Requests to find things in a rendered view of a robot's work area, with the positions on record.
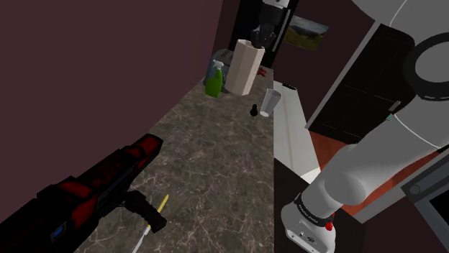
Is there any tall beige vase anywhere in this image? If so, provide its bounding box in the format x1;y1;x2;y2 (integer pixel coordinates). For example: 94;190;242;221
224;38;266;97

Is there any grey cup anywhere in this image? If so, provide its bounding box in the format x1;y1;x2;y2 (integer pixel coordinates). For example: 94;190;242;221
259;88;283;118

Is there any green spray bottle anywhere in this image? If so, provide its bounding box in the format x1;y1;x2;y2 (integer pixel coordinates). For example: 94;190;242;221
204;60;226;98

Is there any black door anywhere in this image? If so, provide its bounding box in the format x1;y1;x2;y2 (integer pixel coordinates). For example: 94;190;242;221
304;22;417;145

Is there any white cabinet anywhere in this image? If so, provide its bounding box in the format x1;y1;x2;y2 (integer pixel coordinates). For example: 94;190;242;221
273;80;322;185

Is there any grey oven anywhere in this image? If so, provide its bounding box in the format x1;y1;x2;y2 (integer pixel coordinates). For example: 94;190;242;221
401;163;449;253

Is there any red and black power tool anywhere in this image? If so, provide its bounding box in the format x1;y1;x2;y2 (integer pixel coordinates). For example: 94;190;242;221
0;133;168;253

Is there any landscape wall picture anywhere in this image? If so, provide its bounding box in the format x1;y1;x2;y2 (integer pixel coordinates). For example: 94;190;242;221
281;14;330;53

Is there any yellow handled knife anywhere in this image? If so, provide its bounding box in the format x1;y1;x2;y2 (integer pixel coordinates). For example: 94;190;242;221
131;193;170;253

